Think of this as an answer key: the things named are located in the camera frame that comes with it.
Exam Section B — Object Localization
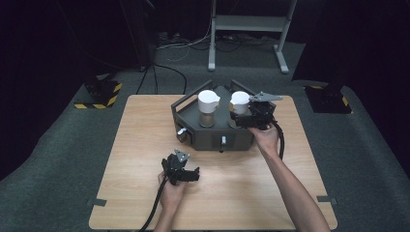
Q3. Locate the white-capped glass jar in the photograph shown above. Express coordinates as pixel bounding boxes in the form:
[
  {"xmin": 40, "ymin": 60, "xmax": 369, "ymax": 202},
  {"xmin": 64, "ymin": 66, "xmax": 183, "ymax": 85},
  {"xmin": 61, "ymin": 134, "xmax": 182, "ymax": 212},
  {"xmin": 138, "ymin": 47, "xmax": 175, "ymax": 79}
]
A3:
[
  {"xmin": 228, "ymin": 91, "xmax": 251, "ymax": 129},
  {"xmin": 196, "ymin": 89, "xmax": 222, "ymax": 129}
]

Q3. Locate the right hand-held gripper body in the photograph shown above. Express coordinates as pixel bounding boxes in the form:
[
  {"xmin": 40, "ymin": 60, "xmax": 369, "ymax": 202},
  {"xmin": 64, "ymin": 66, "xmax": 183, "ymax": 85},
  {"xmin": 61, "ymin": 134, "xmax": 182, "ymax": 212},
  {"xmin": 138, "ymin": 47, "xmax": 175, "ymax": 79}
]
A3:
[{"xmin": 241, "ymin": 91, "xmax": 284, "ymax": 131}]

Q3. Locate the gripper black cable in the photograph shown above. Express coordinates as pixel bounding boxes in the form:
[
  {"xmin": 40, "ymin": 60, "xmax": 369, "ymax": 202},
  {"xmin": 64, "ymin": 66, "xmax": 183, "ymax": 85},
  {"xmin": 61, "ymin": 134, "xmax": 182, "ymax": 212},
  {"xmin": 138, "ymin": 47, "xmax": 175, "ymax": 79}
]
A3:
[
  {"xmin": 271, "ymin": 118, "xmax": 286, "ymax": 160},
  {"xmin": 138, "ymin": 175, "xmax": 170, "ymax": 232}
]

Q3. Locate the person's right hand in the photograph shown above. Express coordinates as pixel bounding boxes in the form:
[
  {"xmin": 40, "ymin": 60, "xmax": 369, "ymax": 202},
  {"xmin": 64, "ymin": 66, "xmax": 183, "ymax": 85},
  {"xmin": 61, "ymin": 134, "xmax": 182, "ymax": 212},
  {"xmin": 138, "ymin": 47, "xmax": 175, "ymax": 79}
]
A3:
[{"xmin": 247, "ymin": 123, "xmax": 280, "ymax": 157}]

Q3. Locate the black floor cable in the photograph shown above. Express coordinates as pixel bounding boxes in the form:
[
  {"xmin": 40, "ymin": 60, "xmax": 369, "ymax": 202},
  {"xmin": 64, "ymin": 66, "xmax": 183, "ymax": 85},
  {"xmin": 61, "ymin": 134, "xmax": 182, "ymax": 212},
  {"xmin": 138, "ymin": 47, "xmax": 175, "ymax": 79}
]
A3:
[{"xmin": 134, "ymin": 62, "xmax": 189, "ymax": 96}]

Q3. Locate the dark grey tray machine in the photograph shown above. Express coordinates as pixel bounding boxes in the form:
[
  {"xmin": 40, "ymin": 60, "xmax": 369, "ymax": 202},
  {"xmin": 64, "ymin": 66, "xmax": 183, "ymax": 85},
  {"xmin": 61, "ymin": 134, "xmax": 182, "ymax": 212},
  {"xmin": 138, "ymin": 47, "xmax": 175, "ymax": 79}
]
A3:
[{"xmin": 170, "ymin": 78, "xmax": 278, "ymax": 153}]

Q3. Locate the black yellow striped base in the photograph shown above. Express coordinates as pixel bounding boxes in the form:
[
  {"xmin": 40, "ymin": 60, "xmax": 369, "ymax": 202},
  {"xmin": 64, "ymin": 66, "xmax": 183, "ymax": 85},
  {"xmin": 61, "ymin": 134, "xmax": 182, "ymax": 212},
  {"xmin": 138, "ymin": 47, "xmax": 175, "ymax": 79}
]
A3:
[
  {"xmin": 304, "ymin": 84, "xmax": 353, "ymax": 115},
  {"xmin": 73, "ymin": 74, "xmax": 124, "ymax": 110}
]

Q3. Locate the white floor cable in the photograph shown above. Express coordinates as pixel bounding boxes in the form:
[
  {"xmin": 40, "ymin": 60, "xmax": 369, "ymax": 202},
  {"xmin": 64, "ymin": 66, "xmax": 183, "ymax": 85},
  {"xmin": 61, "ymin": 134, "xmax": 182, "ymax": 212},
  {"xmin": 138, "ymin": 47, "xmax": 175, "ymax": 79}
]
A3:
[{"xmin": 156, "ymin": 18, "xmax": 215, "ymax": 63}]

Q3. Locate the grey tape strip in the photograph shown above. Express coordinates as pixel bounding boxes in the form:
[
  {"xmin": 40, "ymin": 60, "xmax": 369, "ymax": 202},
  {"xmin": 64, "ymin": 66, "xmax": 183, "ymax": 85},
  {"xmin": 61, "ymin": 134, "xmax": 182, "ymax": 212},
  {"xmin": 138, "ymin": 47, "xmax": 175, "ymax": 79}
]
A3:
[
  {"xmin": 86, "ymin": 197, "xmax": 107, "ymax": 208},
  {"xmin": 316, "ymin": 194, "xmax": 338, "ymax": 206}
]

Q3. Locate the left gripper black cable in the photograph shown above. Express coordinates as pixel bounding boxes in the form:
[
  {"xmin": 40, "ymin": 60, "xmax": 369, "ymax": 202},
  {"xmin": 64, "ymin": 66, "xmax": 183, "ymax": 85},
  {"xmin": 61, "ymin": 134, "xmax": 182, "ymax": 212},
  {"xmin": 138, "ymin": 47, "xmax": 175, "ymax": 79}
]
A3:
[{"xmin": 138, "ymin": 175, "xmax": 170, "ymax": 232}]

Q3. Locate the grey metal stand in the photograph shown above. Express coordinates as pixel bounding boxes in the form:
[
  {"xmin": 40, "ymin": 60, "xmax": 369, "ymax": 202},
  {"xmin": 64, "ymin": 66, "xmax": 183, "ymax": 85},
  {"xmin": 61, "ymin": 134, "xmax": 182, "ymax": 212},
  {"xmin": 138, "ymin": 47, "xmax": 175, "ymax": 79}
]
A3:
[{"xmin": 207, "ymin": 0, "xmax": 298, "ymax": 74}]

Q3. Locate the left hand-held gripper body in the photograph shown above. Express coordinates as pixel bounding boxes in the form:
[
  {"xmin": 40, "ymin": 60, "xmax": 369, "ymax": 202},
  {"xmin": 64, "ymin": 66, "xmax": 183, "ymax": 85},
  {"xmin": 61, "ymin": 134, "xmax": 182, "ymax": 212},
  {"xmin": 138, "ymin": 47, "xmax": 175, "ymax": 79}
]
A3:
[{"xmin": 161, "ymin": 147, "xmax": 194, "ymax": 187}]

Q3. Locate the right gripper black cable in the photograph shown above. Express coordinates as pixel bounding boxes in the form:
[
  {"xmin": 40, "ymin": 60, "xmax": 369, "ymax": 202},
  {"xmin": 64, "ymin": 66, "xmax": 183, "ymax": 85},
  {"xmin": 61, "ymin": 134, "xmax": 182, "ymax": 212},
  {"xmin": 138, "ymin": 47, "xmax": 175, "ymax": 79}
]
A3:
[{"xmin": 271, "ymin": 118, "xmax": 286, "ymax": 160}]

